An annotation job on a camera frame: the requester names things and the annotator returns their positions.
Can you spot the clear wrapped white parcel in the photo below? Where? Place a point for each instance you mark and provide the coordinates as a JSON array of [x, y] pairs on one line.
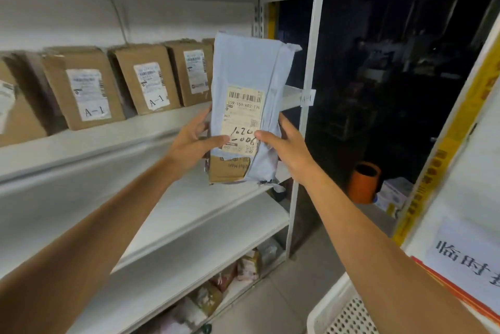
[[269, 251]]

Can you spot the person's left thumb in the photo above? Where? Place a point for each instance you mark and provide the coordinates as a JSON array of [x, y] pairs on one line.
[[213, 143]]

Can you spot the white perforated plastic basket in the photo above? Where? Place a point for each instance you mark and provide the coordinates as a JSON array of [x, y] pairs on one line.
[[340, 314]]

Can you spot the white paper sign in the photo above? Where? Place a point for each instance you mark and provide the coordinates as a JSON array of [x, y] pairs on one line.
[[465, 259]]

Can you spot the small white shelf tag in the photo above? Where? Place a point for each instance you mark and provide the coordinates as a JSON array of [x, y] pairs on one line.
[[307, 98]]

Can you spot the brown cardboard box white label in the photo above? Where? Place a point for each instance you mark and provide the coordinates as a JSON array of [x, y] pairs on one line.
[[191, 72], [84, 89], [15, 111], [209, 56], [148, 79]]

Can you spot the grey plastic mailer parcel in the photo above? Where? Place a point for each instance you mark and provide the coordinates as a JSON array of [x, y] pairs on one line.
[[250, 68]]

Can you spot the white plastic bag parcel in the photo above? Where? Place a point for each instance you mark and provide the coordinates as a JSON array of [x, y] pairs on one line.
[[175, 320]]

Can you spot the person's right forearm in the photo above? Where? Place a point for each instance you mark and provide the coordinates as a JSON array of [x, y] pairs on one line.
[[375, 259]]

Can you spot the white metal shelving unit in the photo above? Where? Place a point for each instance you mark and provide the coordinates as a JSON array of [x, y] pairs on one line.
[[175, 204]]

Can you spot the white board with yellow edge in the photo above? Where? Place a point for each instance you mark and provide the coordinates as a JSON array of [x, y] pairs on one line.
[[461, 150]]

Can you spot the red and brown parcel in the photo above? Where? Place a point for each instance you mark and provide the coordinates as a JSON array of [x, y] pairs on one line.
[[223, 277]]

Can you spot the brown and white parcel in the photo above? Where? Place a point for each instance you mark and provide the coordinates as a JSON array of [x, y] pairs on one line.
[[207, 298]]

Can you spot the pink and white parcel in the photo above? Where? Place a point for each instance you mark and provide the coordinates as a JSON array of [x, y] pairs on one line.
[[249, 266]]

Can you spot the person's right thumb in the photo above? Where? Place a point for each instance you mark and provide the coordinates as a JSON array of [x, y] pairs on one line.
[[267, 139]]

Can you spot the person's left forearm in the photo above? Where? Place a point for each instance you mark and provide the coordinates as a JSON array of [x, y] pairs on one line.
[[93, 244]]

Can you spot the person's right hand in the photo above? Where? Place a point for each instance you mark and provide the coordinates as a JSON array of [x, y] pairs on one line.
[[291, 154]]

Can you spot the brown cardboard parcel with tape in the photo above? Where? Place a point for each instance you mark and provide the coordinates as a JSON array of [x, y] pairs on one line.
[[226, 171]]

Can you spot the person's left hand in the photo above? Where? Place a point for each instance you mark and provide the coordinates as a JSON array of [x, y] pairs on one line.
[[187, 148]]

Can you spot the orange plastic bin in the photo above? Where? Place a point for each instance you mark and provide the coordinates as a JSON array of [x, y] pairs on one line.
[[363, 185]]

